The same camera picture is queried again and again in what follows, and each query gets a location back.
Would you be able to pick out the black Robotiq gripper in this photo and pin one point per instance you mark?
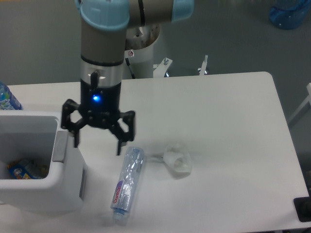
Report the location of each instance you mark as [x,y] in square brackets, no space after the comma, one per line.
[99,106]

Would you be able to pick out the white push-lid trash can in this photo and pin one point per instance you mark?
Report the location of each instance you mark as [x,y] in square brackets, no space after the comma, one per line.
[38,136]

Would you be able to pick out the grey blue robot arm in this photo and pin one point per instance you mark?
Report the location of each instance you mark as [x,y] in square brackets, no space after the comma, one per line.
[104,24]

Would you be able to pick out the colourful trash inside can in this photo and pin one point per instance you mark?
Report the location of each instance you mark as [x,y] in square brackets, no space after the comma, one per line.
[27,169]

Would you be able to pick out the crushed clear plastic bottle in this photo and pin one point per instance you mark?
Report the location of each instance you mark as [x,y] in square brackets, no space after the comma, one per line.
[126,186]

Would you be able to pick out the blue labelled water bottle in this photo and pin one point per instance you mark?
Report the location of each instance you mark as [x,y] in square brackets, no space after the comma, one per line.
[7,100]

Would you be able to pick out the large blue water jug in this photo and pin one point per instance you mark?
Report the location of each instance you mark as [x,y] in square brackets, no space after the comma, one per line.
[289,14]

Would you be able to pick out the black device at table edge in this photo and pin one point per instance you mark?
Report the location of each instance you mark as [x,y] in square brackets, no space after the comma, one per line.
[303,208]

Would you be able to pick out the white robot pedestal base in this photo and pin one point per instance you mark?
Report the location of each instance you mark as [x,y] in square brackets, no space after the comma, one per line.
[139,54]

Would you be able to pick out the metal levelling foot bracket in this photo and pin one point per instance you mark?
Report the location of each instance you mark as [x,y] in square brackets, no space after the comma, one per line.
[203,70]

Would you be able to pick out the white furniture frame at right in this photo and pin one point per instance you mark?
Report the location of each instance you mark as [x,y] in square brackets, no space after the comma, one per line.
[302,109]

